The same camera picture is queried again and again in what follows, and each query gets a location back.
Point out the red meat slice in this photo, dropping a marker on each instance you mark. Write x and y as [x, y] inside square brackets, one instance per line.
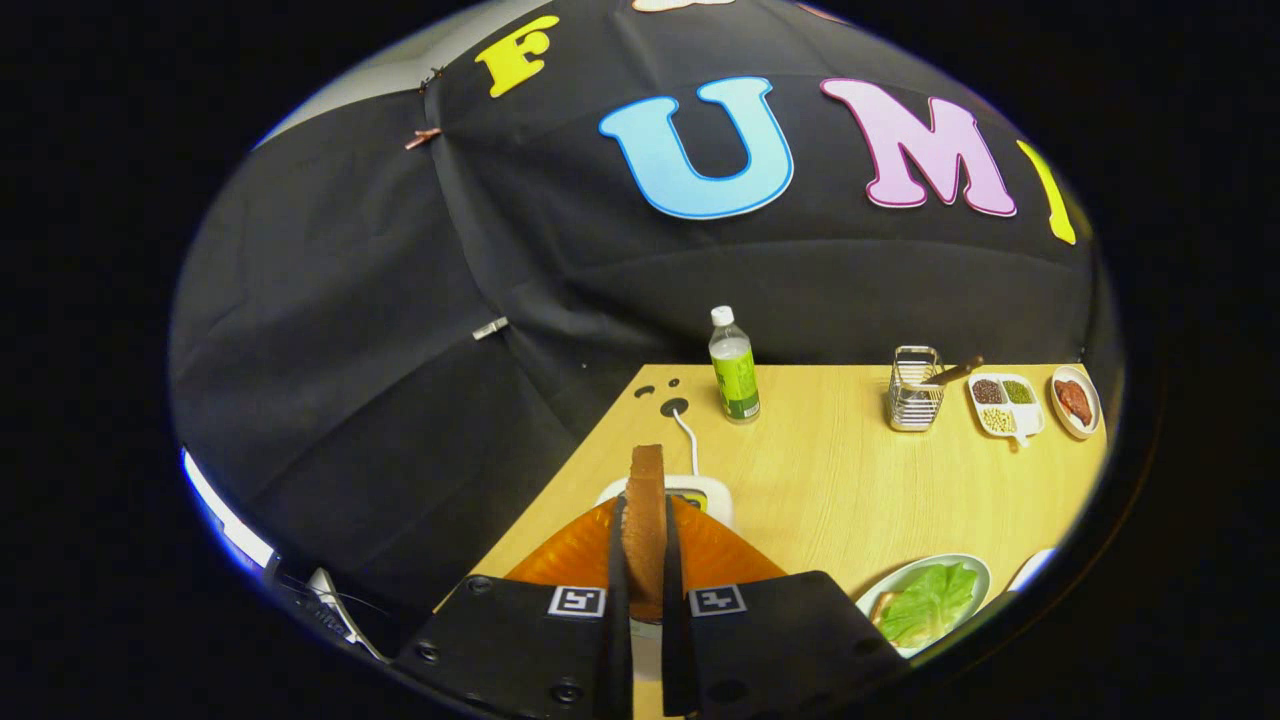
[1073, 400]

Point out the white divided dish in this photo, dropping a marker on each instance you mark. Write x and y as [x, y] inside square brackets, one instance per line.
[1025, 420]

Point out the bread slice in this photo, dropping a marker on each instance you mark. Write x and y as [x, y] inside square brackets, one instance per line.
[645, 520]

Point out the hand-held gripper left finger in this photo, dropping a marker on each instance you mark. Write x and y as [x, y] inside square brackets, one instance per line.
[620, 640]

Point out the black backdrop cloth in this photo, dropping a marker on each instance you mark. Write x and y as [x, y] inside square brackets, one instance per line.
[400, 350]

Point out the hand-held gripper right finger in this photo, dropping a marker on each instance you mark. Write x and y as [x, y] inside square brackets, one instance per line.
[673, 640]

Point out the white round plate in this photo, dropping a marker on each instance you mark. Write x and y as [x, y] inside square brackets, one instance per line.
[1085, 378]

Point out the green beans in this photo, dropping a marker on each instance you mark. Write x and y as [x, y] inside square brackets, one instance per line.
[1018, 391]

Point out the pale green round plate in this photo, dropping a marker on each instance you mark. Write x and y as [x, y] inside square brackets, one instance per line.
[905, 575]

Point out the dark red beans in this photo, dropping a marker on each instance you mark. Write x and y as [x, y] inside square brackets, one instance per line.
[988, 391]

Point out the copper clip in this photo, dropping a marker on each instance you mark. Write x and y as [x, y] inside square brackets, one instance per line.
[423, 137]

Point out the green label plastic bottle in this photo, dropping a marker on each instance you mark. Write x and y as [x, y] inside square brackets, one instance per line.
[735, 380]

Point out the white square plate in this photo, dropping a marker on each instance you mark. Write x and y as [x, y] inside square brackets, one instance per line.
[1030, 570]

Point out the white toaster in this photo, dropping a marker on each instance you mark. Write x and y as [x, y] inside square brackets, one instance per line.
[712, 495]

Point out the yellow soybeans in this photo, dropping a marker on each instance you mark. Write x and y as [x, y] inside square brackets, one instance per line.
[998, 420]

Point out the silver clip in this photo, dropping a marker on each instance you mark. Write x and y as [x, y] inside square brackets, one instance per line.
[490, 327]

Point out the green lettuce leaf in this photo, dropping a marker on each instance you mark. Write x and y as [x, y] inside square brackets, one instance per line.
[930, 600]

